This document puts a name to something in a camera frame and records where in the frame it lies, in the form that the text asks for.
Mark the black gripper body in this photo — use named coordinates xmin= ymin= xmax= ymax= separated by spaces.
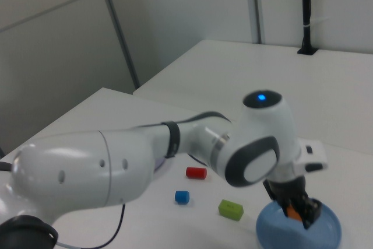
xmin=263 ymin=174 xmax=310 ymax=205

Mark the orange rectangular block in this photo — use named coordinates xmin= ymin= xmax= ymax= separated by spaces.
xmin=286 ymin=205 xmax=304 ymax=221

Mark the green rectangular block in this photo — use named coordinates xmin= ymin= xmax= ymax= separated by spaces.
xmin=217 ymin=199 xmax=244 ymax=220

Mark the red cylinder block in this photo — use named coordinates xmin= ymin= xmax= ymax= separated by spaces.
xmin=185 ymin=167 xmax=208 ymax=180

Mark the blue cylinder block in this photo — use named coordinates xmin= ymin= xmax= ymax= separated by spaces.
xmin=174 ymin=190 xmax=191 ymax=205

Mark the blue plate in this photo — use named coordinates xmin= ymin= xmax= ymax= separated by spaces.
xmin=255 ymin=201 xmax=342 ymax=249

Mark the purple plate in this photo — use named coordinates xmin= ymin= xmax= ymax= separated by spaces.
xmin=152 ymin=157 xmax=167 ymax=171

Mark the black pole with base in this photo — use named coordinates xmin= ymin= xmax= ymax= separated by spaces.
xmin=297 ymin=0 xmax=318 ymax=56

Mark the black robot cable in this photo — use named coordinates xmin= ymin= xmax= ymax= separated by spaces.
xmin=57 ymin=111 xmax=233 ymax=248

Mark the white cable tie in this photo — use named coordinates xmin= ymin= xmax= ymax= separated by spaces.
xmin=302 ymin=17 xmax=330 ymax=28

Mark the grey slanted partition post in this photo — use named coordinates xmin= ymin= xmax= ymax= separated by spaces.
xmin=94 ymin=0 xmax=141 ymax=90

